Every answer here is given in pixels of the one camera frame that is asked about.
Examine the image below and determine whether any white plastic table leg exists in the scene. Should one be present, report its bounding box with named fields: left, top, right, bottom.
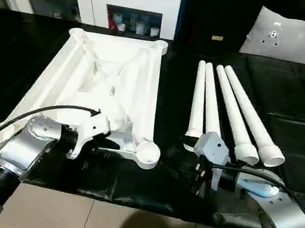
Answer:
left=197, top=62, right=228, bottom=135
left=204, top=65, right=271, bottom=164
left=182, top=59, right=213, bottom=153
left=213, top=65, right=297, bottom=169

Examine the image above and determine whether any white plastic table top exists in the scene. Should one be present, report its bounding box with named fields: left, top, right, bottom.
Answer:
left=0, top=18, right=176, bottom=173

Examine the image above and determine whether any red bottle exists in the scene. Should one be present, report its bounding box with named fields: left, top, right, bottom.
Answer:
left=107, top=8, right=119, bottom=29

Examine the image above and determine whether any black cabinet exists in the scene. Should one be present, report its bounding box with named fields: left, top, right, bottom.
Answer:
left=176, top=0, right=265, bottom=57

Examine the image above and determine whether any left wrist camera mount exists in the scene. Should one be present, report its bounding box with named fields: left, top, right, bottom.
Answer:
left=66, top=108, right=113, bottom=165

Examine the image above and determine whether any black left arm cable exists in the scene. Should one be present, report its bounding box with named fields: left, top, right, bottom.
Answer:
left=0, top=96, right=101, bottom=168

